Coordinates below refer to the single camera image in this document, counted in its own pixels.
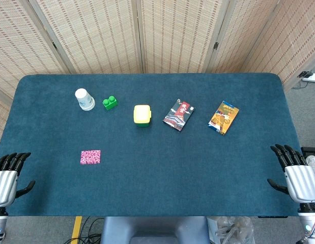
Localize red white patterned cloth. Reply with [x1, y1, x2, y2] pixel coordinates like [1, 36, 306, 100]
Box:
[80, 149, 101, 165]

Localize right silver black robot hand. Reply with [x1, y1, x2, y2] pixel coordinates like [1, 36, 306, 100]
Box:
[267, 144, 315, 204]

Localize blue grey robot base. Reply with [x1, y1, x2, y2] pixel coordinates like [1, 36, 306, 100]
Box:
[100, 216, 210, 244]

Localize black floor cables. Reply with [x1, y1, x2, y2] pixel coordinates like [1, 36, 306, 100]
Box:
[63, 216, 105, 244]

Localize yellow floor tape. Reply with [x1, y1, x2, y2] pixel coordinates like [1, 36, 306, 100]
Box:
[70, 216, 83, 244]

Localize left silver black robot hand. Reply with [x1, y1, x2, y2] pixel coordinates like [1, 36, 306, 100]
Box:
[0, 152, 36, 208]

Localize grey power cable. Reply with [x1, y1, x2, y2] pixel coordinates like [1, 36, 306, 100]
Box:
[291, 80, 308, 90]

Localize green toy building brick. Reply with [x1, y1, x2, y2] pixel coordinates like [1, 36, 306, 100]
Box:
[102, 95, 119, 111]

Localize grey sneaker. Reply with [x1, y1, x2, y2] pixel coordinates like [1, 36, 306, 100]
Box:
[305, 155, 315, 174]

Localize upside-down white paper cups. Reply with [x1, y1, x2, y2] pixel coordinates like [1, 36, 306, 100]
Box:
[74, 88, 96, 111]

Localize green container with yellow lid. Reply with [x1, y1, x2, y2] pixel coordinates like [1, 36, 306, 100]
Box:
[133, 104, 152, 128]

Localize yellow blue snack box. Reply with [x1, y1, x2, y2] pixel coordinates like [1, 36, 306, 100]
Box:
[208, 100, 240, 136]

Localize clear plastic bag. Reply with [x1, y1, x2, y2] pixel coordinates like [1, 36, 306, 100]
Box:
[207, 216, 256, 244]

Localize black red printed box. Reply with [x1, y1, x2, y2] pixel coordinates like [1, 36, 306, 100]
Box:
[162, 99, 195, 133]

